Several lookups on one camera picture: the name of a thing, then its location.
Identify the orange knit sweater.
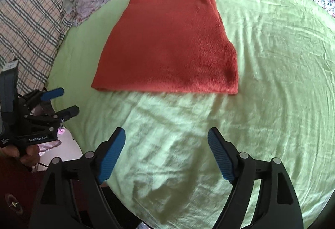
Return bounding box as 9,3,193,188
92,0,238,94

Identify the left hand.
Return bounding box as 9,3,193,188
0,144,40,167

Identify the plaid pillow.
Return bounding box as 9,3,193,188
1,0,72,94

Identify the green bed sheet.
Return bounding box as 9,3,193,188
46,0,334,228

